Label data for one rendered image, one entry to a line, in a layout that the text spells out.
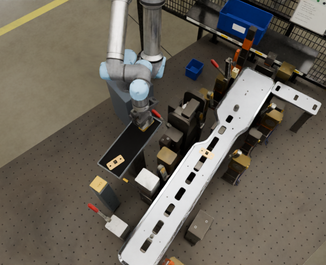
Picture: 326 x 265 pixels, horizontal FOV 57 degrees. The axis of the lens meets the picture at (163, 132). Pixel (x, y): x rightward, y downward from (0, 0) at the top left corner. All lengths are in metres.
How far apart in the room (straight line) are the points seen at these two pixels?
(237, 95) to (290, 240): 0.90
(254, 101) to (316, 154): 0.60
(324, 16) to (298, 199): 1.10
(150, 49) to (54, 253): 1.26
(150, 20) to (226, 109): 0.71
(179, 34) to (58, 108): 1.53
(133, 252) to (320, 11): 1.68
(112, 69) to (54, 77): 2.07
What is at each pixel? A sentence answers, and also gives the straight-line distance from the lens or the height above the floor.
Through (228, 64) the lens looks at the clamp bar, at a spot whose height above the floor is 1.20.
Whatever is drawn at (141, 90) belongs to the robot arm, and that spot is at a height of 1.55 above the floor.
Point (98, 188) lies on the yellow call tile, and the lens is 1.48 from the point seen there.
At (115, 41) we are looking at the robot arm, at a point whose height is 1.58.
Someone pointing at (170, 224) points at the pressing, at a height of 1.00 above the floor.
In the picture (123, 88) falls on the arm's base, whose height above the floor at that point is 1.13.
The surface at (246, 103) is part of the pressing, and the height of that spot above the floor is 1.00.
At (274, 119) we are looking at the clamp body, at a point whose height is 1.04.
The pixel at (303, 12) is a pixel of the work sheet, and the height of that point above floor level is 1.24.
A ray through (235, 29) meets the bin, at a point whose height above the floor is 1.08.
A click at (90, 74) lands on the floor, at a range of 3.26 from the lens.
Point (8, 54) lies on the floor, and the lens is 3.73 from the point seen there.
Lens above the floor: 2.56
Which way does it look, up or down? 65 degrees down
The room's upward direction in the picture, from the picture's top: straight up
